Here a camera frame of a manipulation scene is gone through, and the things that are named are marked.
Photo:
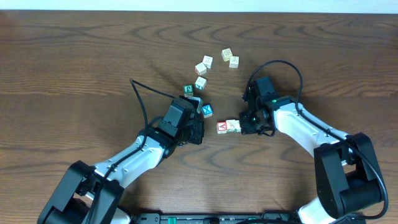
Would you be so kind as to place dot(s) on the blue X wooden block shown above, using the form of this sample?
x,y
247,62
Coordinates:
x,y
207,111

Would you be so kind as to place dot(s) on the red A wooden block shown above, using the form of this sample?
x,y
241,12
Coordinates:
x,y
222,127

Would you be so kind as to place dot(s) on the engraved number wooden block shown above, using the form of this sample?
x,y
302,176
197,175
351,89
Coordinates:
x,y
231,125

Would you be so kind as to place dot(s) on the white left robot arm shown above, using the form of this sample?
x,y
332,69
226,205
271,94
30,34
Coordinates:
x,y
91,194

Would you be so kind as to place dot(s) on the red M wooden block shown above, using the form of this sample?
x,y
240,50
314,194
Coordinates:
x,y
201,69

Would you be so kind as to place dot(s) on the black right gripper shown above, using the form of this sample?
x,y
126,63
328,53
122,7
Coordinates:
x,y
246,126

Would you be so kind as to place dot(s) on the plain engraved wooden block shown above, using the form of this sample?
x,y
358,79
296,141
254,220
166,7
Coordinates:
x,y
207,61

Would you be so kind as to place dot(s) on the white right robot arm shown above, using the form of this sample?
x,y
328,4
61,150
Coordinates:
x,y
349,183

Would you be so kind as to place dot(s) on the pale engraved wooden block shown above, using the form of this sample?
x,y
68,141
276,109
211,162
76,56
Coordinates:
x,y
234,62

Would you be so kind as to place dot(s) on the green letter wooden block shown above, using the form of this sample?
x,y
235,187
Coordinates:
x,y
188,90

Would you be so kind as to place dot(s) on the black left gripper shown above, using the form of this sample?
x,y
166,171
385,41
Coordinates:
x,y
201,132

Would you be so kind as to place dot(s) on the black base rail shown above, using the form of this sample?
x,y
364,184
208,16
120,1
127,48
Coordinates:
x,y
266,217

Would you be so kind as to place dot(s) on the green edged wooden block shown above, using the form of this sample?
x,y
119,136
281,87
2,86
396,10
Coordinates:
x,y
201,83

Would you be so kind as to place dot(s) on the tan engraved wooden block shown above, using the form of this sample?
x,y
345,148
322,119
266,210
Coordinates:
x,y
226,54

